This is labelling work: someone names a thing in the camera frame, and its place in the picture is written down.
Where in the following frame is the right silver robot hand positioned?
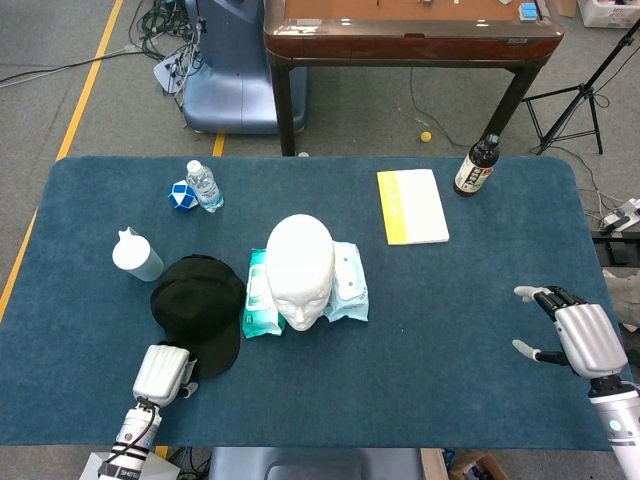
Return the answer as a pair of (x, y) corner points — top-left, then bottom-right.
(512, 284), (629, 380)

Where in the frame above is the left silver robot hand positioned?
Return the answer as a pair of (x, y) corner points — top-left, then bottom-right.
(131, 342), (201, 406)

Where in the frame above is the black baseball cap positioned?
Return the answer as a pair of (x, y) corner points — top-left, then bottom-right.
(149, 254), (247, 380)

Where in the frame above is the white foam mannequin head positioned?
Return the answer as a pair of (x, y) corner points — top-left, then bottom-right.
(265, 213), (336, 332)

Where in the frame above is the beige fabric bundle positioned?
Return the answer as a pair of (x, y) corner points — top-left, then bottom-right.
(601, 268), (640, 334)

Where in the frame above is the white paper sheet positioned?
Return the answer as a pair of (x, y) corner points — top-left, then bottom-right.
(78, 451), (182, 480)

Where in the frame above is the pale blue plastic cup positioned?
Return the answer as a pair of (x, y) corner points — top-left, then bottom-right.
(111, 226), (165, 283)

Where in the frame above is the green wet wipes pack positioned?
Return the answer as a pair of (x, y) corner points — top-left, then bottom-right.
(241, 248), (287, 340)

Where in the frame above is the white power strip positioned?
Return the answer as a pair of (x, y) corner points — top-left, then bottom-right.
(599, 197), (640, 236)

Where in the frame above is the open cardboard box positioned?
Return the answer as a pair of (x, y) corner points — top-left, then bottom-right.
(447, 451), (509, 480)

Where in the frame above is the blue white snake puzzle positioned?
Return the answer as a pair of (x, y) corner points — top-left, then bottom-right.
(167, 180), (200, 209)

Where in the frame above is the blue grey robot torso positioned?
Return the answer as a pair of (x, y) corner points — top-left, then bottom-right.
(208, 446), (424, 480)

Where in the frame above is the clear water bottle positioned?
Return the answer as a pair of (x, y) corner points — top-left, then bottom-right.
(185, 159), (225, 214)

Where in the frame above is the blue felt table cover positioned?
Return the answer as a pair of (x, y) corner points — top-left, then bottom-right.
(0, 155), (630, 449)

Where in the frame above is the dark tea bottle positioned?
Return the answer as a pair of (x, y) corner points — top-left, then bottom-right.
(453, 133), (501, 198)

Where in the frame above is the light blue wet wipes pack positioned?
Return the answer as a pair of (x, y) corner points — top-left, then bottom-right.
(323, 241), (370, 324)

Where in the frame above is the yellow white notebook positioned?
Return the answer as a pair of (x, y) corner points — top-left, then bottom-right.
(376, 168), (450, 247)

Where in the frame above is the black tripod stand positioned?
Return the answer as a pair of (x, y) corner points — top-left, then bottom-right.
(521, 17), (640, 157)

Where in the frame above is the white multi-socket board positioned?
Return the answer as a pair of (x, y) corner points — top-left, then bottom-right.
(152, 49), (199, 95)

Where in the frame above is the blue grey machine base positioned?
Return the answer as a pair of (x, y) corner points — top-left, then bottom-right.
(181, 0), (309, 135)

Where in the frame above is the white storage box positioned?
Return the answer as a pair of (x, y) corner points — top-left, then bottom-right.
(576, 0), (640, 29)

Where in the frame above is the brown mahjong table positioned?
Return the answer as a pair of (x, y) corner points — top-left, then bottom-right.
(263, 0), (566, 157)

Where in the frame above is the long grey floor cable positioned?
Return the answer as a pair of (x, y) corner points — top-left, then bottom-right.
(0, 43), (147, 90)

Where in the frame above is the tangled black cable bundle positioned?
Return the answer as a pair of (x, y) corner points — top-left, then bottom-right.
(128, 0), (209, 109)

